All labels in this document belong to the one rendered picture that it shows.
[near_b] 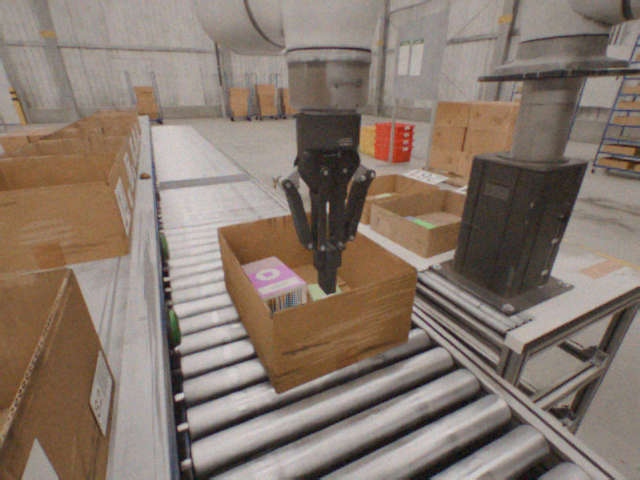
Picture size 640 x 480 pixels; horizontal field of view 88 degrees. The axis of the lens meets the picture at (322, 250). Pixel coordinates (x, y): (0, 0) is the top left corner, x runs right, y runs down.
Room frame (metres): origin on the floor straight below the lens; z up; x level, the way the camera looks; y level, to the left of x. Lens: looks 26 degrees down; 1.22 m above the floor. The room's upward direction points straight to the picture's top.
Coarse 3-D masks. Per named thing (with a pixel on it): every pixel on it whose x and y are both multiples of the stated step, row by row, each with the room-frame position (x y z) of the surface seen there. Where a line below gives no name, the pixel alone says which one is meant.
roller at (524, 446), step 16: (512, 432) 0.34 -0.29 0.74; (528, 432) 0.34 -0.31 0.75; (496, 448) 0.31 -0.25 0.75; (512, 448) 0.31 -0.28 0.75; (528, 448) 0.31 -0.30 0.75; (544, 448) 0.32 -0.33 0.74; (464, 464) 0.29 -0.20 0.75; (480, 464) 0.29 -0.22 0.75; (496, 464) 0.29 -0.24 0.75; (512, 464) 0.29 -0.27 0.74; (528, 464) 0.30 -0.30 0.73
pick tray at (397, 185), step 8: (376, 176) 1.55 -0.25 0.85; (384, 176) 1.57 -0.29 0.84; (392, 176) 1.60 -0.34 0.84; (400, 176) 1.58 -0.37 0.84; (376, 184) 1.55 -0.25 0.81; (384, 184) 1.58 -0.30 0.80; (392, 184) 1.60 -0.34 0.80; (400, 184) 1.57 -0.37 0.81; (408, 184) 1.53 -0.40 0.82; (416, 184) 1.48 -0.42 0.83; (424, 184) 1.44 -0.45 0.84; (432, 184) 1.41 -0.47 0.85; (368, 192) 1.53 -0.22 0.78; (376, 192) 1.55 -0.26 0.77; (384, 192) 1.58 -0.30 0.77; (392, 192) 1.60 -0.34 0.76; (400, 192) 1.57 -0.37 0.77; (408, 192) 1.52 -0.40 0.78; (416, 192) 1.30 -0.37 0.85; (424, 192) 1.32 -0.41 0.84; (368, 200) 1.19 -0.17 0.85; (376, 200) 1.21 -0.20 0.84; (384, 200) 1.22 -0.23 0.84; (368, 208) 1.19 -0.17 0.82; (368, 216) 1.19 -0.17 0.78; (368, 224) 1.19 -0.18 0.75
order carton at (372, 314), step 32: (256, 224) 0.79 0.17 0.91; (288, 224) 0.83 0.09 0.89; (224, 256) 0.69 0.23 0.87; (256, 256) 0.79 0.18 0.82; (288, 256) 0.83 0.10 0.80; (352, 256) 0.73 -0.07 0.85; (384, 256) 0.63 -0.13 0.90; (352, 288) 0.73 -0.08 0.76; (384, 288) 0.50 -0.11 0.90; (256, 320) 0.48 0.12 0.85; (288, 320) 0.42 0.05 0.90; (320, 320) 0.44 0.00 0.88; (352, 320) 0.47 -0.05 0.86; (384, 320) 0.50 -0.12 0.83; (288, 352) 0.42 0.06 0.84; (320, 352) 0.44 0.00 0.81; (352, 352) 0.47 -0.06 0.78; (288, 384) 0.41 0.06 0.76
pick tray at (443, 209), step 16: (432, 192) 1.30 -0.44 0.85; (448, 192) 1.32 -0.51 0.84; (384, 208) 1.18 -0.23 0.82; (400, 208) 1.22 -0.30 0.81; (416, 208) 1.26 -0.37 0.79; (432, 208) 1.30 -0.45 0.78; (448, 208) 1.31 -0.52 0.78; (384, 224) 1.08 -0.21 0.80; (400, 224) 1.01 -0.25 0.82; (416, 224) 0.95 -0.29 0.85; (432, 224) 1.17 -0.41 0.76; (448, 224) 0.94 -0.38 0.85; (400, 240) 1.00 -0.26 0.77; (416, 240) 0.94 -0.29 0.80; (432, 240) 0.92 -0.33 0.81; (448, 240) 0.95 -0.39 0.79; (432, 256) 0.92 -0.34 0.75
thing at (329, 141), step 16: (304, 128) 0.38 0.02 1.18; (320, 128) 0.37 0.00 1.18; (336, 128) 0.37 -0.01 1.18; (352, 128) 0.38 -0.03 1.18; (304, 144) 0.38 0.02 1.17; (320, 144) 0.37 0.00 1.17; (336, 144) 0.37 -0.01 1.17; (352, 144) 0.38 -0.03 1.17; (304, 160) 0.38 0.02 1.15; (320, 160) 0.39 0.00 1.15; (336, 160) 0.40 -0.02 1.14; (352, 160) 0.41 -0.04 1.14; (304, 176) 0.39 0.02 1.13; (336, 176) 0.40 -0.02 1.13; (352, 176) 0.41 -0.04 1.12
